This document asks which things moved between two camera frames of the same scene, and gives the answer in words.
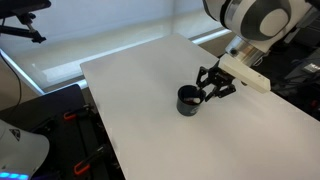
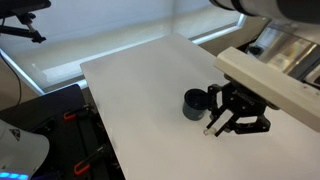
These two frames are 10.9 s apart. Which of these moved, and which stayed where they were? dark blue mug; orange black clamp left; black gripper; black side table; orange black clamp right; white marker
Moved: dark blue mug; white marker; black gripper
Stayed: black side table; orange black clamp right; orange black clamp left
